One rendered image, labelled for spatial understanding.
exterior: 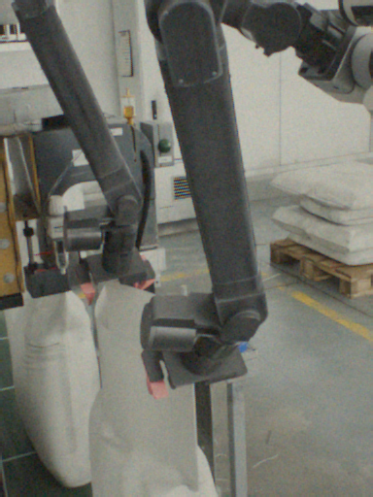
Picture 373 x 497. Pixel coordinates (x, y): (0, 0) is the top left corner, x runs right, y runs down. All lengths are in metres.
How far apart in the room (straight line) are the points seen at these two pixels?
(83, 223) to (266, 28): 0.43
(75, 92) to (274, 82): 5.26
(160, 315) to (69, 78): 0.43
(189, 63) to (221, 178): 0.15
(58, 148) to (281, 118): 5.08
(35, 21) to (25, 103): 0.28
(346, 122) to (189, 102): 6.20
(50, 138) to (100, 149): 0.26
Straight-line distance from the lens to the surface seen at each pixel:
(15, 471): 2.05
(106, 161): 1.13
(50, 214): 1.35
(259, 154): 6.30
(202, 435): 1.91
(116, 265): 1.25
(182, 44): 0.53
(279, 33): 1.13
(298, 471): 2.61
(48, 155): 1.37
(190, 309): 0.82
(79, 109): 1.10
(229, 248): 0.72
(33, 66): 4.16
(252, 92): 6.19
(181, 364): 0.93
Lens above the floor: 1.51
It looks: 18 degrees down
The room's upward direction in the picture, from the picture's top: 3 degrees counter-clockwise
